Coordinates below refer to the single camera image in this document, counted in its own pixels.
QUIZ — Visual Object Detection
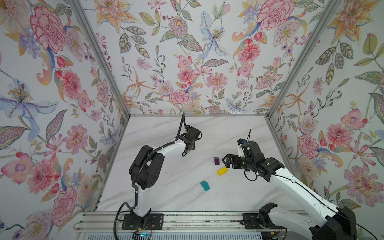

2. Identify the purple wood block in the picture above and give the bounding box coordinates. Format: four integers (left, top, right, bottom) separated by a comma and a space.
214, 157, 220, 166

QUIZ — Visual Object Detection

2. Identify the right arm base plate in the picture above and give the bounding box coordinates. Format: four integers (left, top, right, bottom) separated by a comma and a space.
240, 213, 285, 231

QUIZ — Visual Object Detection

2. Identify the yellow wood block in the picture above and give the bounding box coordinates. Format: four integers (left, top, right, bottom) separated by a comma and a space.
217, 167, 228, 176

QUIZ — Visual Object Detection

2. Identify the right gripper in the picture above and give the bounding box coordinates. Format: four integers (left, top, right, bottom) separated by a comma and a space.
221, 154, 254, 173

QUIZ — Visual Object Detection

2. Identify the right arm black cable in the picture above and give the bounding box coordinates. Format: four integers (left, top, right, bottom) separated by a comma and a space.
243, 129, 379, 240

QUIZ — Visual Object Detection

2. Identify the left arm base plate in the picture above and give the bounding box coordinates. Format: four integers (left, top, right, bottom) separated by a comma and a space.
122, 213, 164, 230

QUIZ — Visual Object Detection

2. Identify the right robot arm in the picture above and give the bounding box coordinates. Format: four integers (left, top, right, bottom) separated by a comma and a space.
223, 139, 358, 240

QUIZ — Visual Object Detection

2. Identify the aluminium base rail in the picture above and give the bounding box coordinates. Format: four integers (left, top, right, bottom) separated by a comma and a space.
74, 211, 247, 233

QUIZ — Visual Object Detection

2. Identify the teal wood block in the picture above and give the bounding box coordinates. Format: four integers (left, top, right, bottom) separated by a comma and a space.
200, 181, 210, 192

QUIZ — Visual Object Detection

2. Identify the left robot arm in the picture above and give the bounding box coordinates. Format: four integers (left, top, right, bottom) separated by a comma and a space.
129, 127, 203, 217

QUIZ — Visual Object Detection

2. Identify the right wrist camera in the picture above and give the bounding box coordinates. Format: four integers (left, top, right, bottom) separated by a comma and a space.
237, 145, 245, 158

